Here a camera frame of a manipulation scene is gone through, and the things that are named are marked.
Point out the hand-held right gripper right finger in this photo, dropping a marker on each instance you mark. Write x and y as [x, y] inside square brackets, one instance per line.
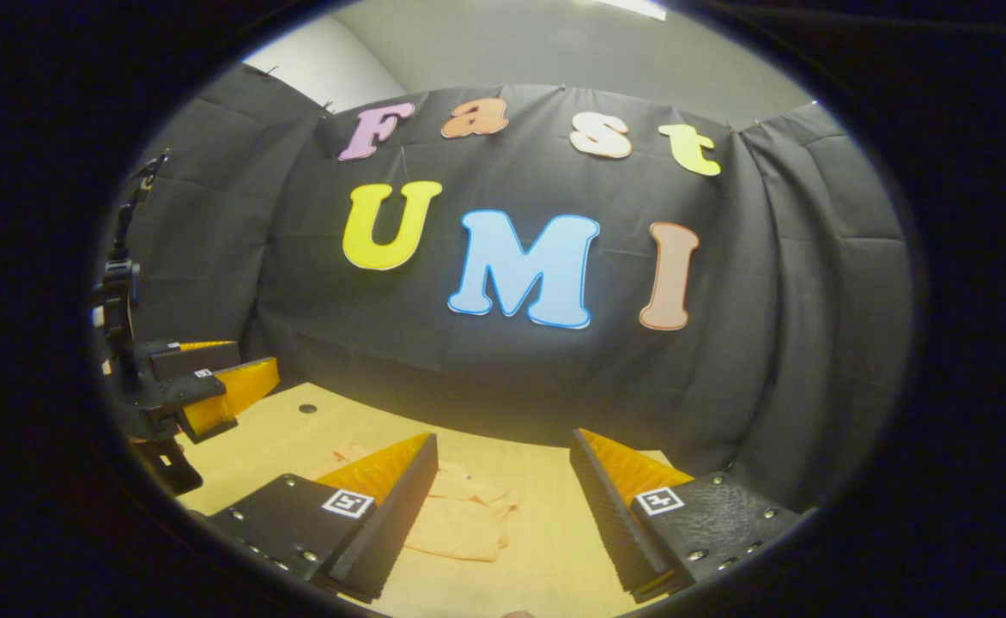
[615, 524]

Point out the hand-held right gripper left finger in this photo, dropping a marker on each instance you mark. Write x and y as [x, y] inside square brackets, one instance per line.
[391, 524]

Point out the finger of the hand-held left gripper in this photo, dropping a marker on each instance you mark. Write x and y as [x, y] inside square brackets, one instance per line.
[190, 390]
[194, 356]

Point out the orange T-shirt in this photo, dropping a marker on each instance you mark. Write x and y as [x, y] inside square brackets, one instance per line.
[460, 524]

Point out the black backdrop cloth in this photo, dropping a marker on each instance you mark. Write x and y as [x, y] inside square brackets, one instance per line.
[503, 386]

